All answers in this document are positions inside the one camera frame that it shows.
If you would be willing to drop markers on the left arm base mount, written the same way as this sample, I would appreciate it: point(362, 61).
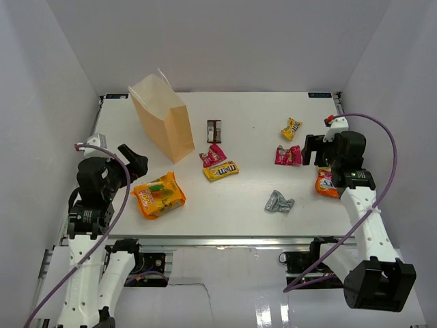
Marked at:
point(147, 264)

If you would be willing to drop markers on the orange Skittles packet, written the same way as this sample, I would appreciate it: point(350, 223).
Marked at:
point(324, 183)

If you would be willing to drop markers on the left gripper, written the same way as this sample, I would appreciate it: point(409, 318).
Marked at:
point(139, 162)

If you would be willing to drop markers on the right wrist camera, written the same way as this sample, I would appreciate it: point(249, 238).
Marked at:
point(335, 125)

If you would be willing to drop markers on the aluminium front rail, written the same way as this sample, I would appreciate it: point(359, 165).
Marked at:
point(217, 241)

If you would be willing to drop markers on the small yellow M&M packet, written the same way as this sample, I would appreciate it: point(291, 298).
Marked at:
point(290, 130)

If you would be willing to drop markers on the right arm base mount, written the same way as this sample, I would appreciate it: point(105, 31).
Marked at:
point(295, 262)

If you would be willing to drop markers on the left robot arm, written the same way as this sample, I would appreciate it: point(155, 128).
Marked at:
point(97, 271)

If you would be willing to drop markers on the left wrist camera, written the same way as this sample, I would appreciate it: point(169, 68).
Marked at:
point(97, 139)

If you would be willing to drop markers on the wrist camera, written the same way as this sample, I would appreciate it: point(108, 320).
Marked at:
point(97, 139)
point(335, 125)

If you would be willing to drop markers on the large orange gummy bag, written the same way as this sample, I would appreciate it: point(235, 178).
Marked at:
point(159, 196)

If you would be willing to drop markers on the red candy packet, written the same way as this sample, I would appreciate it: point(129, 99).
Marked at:
point(213, 156)
point(288, 157)

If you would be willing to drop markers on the brown paper bag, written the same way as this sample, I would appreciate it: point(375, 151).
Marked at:
point(163, 115)

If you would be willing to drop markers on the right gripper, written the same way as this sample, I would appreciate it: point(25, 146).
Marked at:
point(315, 143)

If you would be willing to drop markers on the brown chocolate bar wrapper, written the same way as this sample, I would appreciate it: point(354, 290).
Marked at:
point(214, 131)

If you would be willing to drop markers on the silver foil snack packet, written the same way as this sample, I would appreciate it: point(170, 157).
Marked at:
point(277, 203)

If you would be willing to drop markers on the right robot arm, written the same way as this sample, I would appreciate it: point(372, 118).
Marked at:
point(376, 279)

